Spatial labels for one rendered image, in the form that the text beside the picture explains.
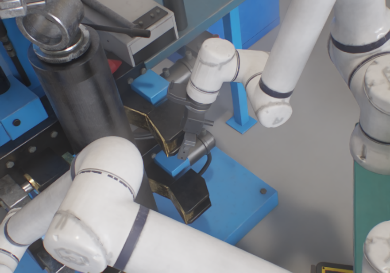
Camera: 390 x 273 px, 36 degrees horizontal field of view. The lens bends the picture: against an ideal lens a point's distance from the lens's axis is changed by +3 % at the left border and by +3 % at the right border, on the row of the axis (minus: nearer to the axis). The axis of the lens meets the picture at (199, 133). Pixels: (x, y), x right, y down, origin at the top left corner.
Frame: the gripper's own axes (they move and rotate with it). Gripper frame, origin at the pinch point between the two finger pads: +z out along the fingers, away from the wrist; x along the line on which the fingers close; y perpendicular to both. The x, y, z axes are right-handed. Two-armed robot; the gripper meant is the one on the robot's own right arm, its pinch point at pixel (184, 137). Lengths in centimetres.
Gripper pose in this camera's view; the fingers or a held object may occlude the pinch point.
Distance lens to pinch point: 169.8
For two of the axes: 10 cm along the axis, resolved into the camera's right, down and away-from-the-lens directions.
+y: 9.6, 2.3, 1.7
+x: 0.3, -6.8, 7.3
